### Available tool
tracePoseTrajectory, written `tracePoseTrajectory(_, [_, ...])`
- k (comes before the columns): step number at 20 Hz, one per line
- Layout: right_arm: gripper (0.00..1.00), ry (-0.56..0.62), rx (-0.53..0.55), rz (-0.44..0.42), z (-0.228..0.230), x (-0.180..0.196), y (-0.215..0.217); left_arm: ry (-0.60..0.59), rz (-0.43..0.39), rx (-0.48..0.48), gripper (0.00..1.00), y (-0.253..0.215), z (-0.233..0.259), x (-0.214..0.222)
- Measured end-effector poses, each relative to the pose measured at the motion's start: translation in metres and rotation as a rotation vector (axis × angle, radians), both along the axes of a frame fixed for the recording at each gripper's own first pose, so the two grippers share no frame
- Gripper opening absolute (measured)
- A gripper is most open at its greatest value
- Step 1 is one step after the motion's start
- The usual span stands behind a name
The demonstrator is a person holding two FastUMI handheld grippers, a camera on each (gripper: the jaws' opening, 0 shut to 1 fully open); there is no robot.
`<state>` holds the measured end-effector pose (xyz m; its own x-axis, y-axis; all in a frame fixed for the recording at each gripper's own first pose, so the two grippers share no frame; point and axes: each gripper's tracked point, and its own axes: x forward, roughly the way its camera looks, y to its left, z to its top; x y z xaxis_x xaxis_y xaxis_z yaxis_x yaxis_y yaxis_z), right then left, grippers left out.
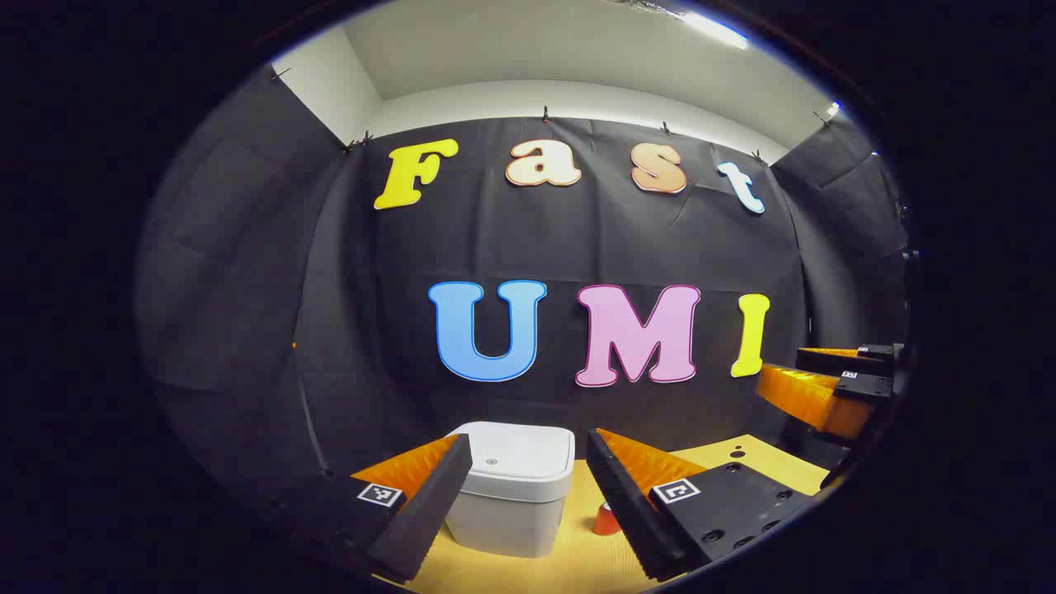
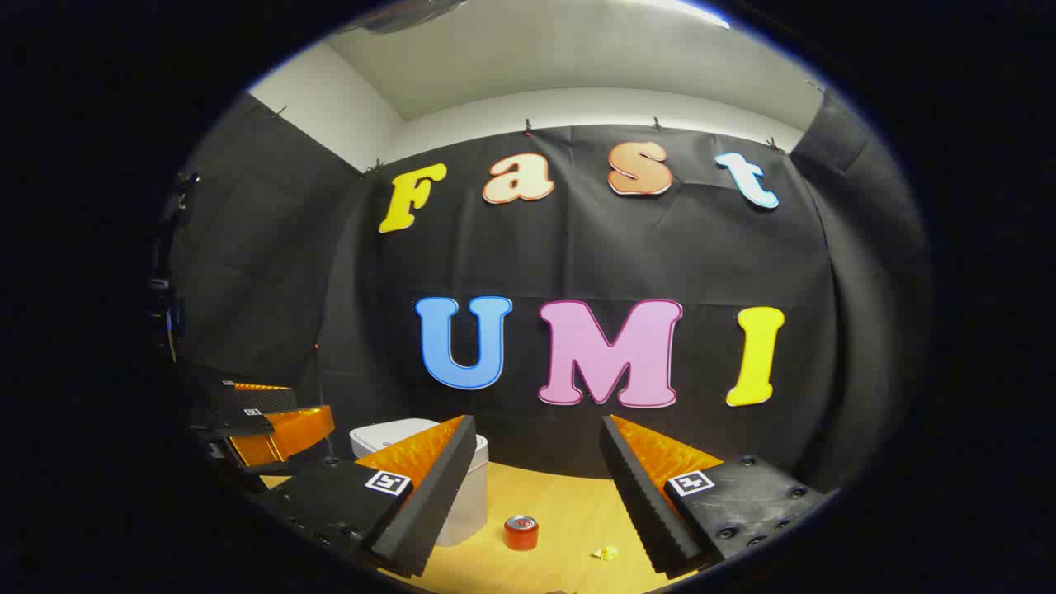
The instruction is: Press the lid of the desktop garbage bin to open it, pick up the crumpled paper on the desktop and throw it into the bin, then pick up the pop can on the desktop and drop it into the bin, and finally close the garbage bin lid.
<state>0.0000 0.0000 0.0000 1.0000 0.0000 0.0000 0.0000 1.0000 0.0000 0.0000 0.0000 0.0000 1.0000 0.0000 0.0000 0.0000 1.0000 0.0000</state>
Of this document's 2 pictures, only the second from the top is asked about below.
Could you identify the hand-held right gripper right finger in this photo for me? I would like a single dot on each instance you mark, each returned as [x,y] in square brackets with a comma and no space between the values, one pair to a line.
[639,503]

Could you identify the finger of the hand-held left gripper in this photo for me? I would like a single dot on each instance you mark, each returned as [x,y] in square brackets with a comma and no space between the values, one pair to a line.
[280,437]
[268,398]

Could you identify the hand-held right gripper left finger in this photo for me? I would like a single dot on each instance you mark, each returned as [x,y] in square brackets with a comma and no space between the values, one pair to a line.
[437,495]

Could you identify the white desktop garbage bin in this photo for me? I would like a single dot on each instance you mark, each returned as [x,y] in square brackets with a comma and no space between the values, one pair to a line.
[466,503]

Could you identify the yellow paper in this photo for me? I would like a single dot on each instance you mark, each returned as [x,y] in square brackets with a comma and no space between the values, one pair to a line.
[606,553]

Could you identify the red pop can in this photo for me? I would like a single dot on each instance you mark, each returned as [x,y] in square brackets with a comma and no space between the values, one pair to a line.
[521,536]

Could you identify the wooden desktop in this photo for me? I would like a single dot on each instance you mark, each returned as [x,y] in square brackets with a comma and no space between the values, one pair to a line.
[561,503]

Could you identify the black backdrop cloth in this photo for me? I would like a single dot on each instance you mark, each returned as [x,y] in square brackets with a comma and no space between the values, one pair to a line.
[594,247]

